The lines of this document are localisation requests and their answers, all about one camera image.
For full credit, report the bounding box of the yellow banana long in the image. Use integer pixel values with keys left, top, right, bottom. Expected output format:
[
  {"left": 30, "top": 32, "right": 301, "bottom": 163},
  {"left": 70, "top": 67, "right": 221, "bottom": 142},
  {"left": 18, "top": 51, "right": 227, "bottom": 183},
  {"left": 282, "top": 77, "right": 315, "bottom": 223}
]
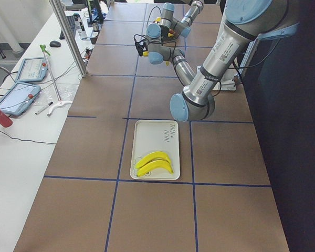
[{"left": 135, "top": 151, "right": 171, "bottom": 169}]

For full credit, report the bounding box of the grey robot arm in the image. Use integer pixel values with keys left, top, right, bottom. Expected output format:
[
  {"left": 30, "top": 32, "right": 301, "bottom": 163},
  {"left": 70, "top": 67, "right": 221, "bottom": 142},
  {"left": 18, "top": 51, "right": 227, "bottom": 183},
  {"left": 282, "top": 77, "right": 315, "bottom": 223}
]
[
  {"left": 146, "top": 1, "right": 300, "bottom": 121},
  {"left": 159, "top": 0, "right": 205, "bottom": 38}
]

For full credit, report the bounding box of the white bear print tray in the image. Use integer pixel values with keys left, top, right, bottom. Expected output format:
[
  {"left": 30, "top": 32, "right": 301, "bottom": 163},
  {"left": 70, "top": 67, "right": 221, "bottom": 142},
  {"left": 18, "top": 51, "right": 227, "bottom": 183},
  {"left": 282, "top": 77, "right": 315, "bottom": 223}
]
[{"left": 130, "top": 120, "right": 181, "bottom": 180}]

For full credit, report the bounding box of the black white marker pen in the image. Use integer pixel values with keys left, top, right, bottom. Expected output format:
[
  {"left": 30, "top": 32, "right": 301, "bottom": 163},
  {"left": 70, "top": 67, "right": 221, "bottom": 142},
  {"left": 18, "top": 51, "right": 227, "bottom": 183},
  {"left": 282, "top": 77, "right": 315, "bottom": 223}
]
[{"left": 35, "top": 101, "right": 53, "bottom": 115}]

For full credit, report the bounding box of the small steel cup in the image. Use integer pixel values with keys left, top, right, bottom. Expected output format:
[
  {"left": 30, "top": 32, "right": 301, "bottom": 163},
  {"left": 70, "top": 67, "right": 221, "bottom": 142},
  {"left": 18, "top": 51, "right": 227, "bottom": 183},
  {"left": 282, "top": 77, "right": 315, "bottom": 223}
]
[{"left": 92, "top": 23, "right": 99, "bottom": 32}]

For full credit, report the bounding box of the black computer mouse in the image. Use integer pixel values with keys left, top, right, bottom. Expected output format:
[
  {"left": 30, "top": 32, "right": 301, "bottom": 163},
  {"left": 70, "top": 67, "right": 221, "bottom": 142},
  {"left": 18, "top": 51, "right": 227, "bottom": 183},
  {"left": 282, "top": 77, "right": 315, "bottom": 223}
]
[{"left": 49, "top": 40, "right": 61, "bottom": 48}]

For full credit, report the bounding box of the upper teach pendant tablet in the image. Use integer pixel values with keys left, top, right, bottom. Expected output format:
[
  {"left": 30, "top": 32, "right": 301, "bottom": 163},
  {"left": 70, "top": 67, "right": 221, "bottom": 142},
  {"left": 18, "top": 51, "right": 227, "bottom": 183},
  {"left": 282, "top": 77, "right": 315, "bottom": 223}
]
[{"left": 15, "top": 57, "right": 48, "bottom": 83}]

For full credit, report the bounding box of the teach pendant tablet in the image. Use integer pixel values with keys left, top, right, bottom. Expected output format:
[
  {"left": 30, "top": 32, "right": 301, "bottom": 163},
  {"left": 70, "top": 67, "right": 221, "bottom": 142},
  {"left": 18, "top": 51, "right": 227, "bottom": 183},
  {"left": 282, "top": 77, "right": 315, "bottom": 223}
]
[
  {"left": 0, "top": 82, "right": 41, "bottom": 116},
  {"left": 15, "top": 57, "right": 48, "bottom": 83}
]

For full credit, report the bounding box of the black keyboard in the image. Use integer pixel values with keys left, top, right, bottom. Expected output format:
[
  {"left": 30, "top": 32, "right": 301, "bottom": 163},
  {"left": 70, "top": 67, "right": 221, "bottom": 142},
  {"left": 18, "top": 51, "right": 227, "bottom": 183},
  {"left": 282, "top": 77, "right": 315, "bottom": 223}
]
[{"left": 59, "top": 15, "right": 76, "bottom": 40}]

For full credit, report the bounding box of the lower teach pendant tablet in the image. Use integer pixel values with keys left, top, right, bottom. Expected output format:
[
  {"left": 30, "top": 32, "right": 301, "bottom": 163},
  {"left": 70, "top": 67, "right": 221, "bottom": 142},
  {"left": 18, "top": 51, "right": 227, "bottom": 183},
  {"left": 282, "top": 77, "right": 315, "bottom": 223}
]
[{"left": 0, "top": 82, "right": 41, "bottom": 116}]

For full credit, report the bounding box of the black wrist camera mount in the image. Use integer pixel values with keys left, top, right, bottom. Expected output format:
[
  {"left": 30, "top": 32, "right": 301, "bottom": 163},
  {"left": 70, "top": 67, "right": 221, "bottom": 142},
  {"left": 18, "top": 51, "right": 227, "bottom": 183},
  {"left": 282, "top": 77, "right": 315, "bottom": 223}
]
[{"left": 133, "top": 34, "right": 148, "bottom": 57}]

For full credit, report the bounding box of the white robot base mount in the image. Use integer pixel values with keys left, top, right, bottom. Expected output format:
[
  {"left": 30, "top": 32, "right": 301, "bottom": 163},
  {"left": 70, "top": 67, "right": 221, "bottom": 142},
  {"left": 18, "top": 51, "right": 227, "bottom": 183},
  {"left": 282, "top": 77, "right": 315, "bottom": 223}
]
[{"left": 213, "top": 65, "right": 238, "bottom": 91}]

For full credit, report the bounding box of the black braided right cable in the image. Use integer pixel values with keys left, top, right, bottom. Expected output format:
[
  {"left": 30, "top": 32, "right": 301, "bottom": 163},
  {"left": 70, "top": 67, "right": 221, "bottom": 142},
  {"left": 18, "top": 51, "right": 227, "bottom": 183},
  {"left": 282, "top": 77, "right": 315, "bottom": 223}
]
[{"left": 145, "top": 5, "right": 163, "bottom": 29}]

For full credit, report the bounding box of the aluminium frame post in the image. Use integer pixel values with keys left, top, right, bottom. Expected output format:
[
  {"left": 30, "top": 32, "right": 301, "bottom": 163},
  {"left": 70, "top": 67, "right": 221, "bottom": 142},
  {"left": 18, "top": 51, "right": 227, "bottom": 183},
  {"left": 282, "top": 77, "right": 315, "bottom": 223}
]
[{"left": 49, "top": 0, "right": 88, "bottom": 78}]

